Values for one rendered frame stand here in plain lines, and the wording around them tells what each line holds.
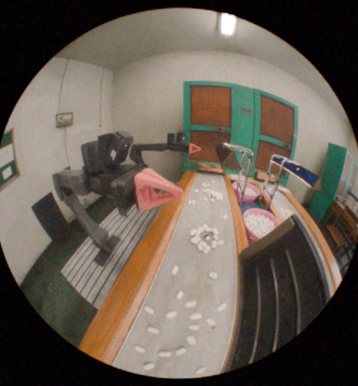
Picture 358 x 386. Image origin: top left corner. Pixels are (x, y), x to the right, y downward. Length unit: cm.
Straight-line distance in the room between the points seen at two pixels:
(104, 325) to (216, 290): 39
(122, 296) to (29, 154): 193
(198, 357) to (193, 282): 29
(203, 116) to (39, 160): 219
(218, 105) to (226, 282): 133
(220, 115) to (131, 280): 136
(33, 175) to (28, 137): 53
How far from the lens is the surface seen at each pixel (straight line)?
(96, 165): 24
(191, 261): 47
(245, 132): 127
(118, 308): 44
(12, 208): 207
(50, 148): 208
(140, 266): 45
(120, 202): 19
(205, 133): 122
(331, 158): 314
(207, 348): 46
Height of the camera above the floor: 116
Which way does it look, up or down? 30 degrees down
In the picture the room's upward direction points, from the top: straight up
